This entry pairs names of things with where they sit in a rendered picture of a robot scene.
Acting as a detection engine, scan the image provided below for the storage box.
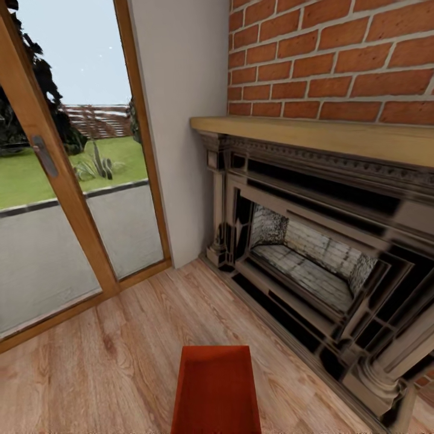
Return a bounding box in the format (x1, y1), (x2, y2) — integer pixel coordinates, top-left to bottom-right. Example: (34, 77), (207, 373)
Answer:
(171, 345), (262, 434)

